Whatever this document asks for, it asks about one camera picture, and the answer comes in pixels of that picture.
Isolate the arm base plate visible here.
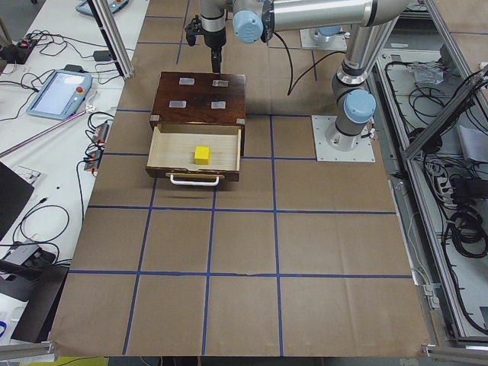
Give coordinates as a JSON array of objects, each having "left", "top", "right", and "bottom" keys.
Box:
[
  {"left": 311, "top": 115, "right": 375, "bottom": 163},
  {"left": 300, "top": 26, "right": 347, "bottom": 51}
]

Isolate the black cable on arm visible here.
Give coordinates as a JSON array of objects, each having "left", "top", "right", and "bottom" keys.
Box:
[{"left": 272, "top": 30, "right": 346, "bottom": 96}]

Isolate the black power adapter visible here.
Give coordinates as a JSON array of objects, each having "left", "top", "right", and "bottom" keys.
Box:
[{"left": 92, "top": 50, "right": 112, "bottom": 62}]

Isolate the black laptop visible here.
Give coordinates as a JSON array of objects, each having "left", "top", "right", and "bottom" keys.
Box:
[{"left": 0, "top": 163, "right": 34, "bottom": 239}]

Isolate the aluminium frame post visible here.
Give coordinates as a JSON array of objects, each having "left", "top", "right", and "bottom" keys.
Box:
[{"left": 88, "top": 0, "right": 134, "bottom": 79}]

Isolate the pink metal rod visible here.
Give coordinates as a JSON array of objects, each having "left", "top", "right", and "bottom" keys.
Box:
[{"left": 0, "top": 107, "right": 95, "bottom": 158}]

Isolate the dark wooden drawer cabinet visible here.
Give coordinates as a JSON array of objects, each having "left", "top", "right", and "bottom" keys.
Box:
[{"left": 149, "top": 72, "right": 246, "bottom": 135}]

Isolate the yellow block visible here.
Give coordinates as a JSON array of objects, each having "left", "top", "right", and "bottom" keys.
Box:
[{"left": 194, "top": 146, "right": 211, "bottom": 165}]

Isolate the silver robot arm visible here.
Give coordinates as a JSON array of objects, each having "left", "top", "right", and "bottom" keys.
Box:
[
  {"left": 185, "top": 0, "right": 408, "bottom": 152},
  {"left": 310, "top": 25, "right": 347, "bottom": 43}
]

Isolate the blue teach pendant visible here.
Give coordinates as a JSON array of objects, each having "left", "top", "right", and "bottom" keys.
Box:
[
  {"left": 27, "top": 70, "right": 92, "bottom": 120},
  {"left": 75, "top": 0, "right": 130, "bottom": 16}
]

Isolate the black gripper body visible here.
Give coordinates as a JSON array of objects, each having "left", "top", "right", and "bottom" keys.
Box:
[{"left": 185, "top": 15, "right": 226, "bottom": 50}]

